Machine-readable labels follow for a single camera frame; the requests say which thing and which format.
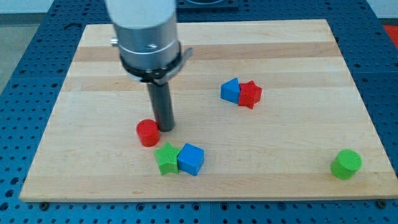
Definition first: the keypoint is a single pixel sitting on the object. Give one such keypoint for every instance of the red star block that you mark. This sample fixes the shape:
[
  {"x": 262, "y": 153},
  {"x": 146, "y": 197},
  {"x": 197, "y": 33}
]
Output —
[{"x": 250, "y": 94}]

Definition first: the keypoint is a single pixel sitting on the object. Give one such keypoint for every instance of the blue cube block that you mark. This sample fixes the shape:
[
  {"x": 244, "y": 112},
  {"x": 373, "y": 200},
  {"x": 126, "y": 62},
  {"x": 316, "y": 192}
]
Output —
[{"x": 191, "y": 159}]

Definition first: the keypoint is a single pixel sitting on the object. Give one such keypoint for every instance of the blue triangle block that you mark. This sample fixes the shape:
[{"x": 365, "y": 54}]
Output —
[{"x": 230, "y": 91}]

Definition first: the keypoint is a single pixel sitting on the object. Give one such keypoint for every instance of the green star block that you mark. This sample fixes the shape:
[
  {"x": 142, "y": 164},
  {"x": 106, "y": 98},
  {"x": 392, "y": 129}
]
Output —
[{"x": 166, "y": 158}]

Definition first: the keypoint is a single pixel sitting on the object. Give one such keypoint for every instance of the red cylinder block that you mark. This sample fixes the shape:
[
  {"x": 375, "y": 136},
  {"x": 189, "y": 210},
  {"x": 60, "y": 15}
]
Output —
[{"x": 148, "y": 132}]

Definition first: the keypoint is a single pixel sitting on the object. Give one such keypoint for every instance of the green cylinder block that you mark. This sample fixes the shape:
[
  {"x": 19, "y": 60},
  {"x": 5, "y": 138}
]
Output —
[{"x": 346, "y": 163}]

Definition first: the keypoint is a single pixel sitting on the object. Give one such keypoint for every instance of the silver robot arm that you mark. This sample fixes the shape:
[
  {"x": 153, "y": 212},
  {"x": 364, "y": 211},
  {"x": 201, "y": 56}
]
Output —
[{"x": 149, "y": 49}]

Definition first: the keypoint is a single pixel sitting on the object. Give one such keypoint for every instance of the wooden board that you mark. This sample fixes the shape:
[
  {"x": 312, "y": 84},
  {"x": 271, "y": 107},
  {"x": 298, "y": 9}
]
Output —
[{"x": 310, "y": 109}]

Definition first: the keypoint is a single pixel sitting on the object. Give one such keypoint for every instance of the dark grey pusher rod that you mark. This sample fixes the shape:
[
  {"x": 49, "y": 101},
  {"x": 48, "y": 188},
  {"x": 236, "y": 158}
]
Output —
[{"x": 162, "y": 106}]

